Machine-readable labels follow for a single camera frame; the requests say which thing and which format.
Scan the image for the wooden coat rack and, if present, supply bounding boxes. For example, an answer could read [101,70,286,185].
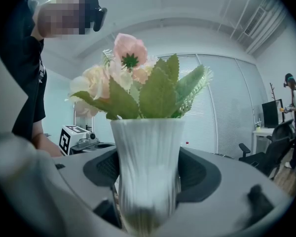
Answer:
[269,82,278,102]

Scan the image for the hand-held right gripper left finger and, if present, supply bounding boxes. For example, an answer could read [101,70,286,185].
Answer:
[52,145,123,230]

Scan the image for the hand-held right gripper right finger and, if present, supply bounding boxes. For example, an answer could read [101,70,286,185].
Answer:
[166,146,294,237]

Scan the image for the black computer monitor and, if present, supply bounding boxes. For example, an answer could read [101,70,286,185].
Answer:
[261,98,284,129]

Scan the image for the pink and cream artificial flowers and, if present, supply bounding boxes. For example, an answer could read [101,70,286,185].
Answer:
[65,33,214,120]

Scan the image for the black office chair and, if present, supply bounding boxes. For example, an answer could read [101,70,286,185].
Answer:
[266,118,295,143]
[238,131,296,178]

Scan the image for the white ribbed vase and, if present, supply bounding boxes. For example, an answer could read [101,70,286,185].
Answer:
[110,118,185,236]

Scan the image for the ceiling air vent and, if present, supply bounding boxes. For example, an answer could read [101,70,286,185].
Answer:
[243,6,266,36]

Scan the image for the white office desk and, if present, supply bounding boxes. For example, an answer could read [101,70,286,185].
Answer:
[252,127,275,155]

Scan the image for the person's black t-shirt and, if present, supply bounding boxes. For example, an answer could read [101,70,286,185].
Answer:
[0,0,48,143]

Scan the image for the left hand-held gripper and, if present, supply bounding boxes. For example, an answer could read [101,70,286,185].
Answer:
[58,124,116,157]

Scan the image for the black head-worn camera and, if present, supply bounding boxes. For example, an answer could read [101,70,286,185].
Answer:
[79,0,108,33]

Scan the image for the person's left forearm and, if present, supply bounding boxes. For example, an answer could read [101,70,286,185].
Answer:
[31,120,64,158]

